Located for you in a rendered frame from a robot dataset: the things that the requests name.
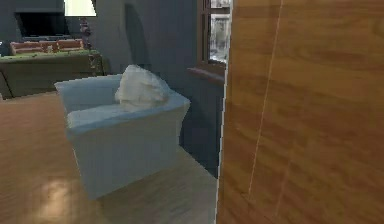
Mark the white cushion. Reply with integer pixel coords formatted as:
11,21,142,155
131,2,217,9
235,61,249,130
114,64,172,109

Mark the brown framed window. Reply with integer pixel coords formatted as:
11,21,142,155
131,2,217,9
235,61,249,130
186,0,233,85

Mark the pale blue armchair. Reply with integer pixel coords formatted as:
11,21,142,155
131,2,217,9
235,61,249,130
54,73,192,201

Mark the brown wooden cupboard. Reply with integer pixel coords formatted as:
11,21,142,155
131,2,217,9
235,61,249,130
215,0,384,224

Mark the olive green sofa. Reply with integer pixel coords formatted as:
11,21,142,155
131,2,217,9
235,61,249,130
0,49,105,100

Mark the orange wooden bench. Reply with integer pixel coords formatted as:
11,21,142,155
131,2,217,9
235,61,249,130
9,38,85,56

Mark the black fireplace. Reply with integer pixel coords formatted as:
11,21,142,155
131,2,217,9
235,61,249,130
14,11,72,38

